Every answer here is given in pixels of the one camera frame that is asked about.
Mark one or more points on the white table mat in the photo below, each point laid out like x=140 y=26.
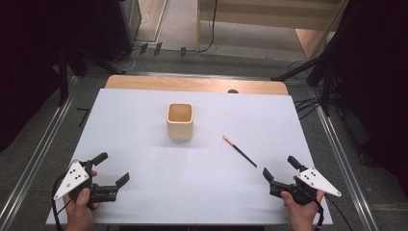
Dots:
x=192 y=186

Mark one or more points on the black brush with orange tip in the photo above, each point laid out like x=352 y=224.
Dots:
x=240 y=151

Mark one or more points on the square wooden cup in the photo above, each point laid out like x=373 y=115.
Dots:
x=180 y=123

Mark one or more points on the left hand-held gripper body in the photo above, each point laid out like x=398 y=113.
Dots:
x=73 y=179

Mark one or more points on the person's right hand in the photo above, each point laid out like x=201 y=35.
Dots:
x=301 y=213

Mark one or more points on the dark round knob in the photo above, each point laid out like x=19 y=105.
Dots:
x=233 y=91

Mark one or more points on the black stand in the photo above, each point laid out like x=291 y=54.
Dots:
x=64 y=77
x=324 y=70

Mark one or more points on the metal floor rail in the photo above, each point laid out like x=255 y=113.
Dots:
x=344 y=163
x=35 y=157

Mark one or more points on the wooden table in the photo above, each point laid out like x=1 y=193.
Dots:
x=192 y=84

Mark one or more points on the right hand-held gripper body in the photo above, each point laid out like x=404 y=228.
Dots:
x=316 y=181

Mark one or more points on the black cabinet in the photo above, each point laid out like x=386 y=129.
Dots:
x=109 y=29

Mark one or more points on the person's left hand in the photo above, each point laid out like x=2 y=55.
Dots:
x=80 y=210

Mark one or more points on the light wooden furniture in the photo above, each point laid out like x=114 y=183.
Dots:
x=272 y=16

